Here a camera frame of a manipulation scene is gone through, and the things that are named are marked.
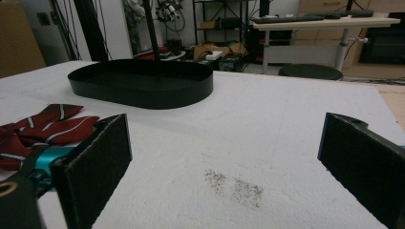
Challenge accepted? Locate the cardboard box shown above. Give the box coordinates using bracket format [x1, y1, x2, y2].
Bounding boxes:
[193, 41, 248, 61]

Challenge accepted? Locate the black strap with ring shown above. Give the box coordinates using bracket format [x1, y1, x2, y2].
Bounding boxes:
[0, 146, 49, 229]

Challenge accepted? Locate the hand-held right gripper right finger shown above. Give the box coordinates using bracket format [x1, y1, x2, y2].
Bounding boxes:
[317, 112, 405, 229]

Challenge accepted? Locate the black metal shelf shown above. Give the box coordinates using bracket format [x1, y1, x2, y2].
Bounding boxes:
[192, 0, 252, 46]

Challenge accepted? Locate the black keyboard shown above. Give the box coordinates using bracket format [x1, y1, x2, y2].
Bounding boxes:
[251, 14, 326, 25]

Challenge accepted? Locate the black round stool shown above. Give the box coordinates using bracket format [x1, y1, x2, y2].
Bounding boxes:
[278, 63, 344, 81]

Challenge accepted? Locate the black stand pole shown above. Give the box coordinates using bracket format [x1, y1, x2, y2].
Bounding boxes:
[141, 0, 161, 62]

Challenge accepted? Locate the black oval tray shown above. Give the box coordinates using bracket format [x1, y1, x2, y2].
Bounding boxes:
[67, 58, 214, 111]

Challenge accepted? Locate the light wooden desk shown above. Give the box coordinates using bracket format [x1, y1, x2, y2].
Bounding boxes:
[251, 16, 401, 74]

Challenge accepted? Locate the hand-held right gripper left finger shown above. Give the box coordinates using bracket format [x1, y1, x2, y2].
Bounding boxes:
[50, 113, 133, 229]

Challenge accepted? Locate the teal ribbon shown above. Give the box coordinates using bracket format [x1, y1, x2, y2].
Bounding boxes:
[28, 146, 75, 192]

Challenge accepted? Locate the brown wooden board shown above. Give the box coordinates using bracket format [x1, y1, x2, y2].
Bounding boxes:
[0, 2, 47, 79]

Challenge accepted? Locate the red striped bow tie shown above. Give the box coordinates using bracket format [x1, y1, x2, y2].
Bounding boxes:
[0, 103, 100, 172]

